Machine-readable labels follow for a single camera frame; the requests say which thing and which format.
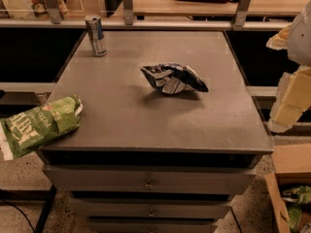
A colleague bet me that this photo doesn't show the top drawer with knob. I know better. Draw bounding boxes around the top drawer with knob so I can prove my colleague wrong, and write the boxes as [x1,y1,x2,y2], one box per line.
[43,165,256,195]

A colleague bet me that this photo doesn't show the grey drawer cabinet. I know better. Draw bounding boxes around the grey drawer cabinet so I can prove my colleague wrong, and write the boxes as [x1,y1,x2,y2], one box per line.
[39,31,272,224]

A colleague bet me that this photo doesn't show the drawer with knob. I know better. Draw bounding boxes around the drawer with knob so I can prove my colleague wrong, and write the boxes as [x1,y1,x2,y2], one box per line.
[70,198,230,219]
[43,165,256,195]
[86,218,218,233]

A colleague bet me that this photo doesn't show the black floor cable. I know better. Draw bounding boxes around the black floor cable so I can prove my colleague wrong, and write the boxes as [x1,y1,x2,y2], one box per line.
[0,197,37,233]

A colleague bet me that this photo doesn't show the brown cardboard box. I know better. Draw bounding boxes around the brown cardboard box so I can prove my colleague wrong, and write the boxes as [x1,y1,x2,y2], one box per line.
[265,144,311,233]

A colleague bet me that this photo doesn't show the bottom drawer with knob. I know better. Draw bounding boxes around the bottom drawer with knob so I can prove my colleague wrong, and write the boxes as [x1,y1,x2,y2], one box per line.
[86,218,218,233]

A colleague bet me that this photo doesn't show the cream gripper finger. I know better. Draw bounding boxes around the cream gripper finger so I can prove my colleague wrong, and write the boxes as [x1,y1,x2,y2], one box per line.
[266,24,291,50]
[268,66,311,133]

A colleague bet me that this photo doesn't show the silver blue drink can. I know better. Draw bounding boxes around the silver blue drink can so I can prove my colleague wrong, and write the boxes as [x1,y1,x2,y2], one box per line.
[85,15,107,56]

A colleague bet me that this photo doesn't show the green jalapeno chip bag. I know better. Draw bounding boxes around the green jalapeno chip bag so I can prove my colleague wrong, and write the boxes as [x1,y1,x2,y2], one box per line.
[0,94,83,161]

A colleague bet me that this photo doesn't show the grey metal railing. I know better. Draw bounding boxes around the grey metal railing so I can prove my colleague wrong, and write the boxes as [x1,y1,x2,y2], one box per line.
[0,0,294,31]

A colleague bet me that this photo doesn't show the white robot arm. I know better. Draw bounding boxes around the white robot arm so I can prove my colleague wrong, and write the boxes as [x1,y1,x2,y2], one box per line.
[266,1,311,133]

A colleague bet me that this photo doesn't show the middle drawer with knob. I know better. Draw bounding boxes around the middle drawer with knob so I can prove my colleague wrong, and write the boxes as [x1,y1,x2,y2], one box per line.
[70,198,230,219]

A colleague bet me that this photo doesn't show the green bag in box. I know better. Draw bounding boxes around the green bag in box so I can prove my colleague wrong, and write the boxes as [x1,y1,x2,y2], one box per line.
[281,185,311,233]

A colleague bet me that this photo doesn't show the blue chip bag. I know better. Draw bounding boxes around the blue chip bag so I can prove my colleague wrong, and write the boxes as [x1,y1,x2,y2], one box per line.
[140,63,209,95]

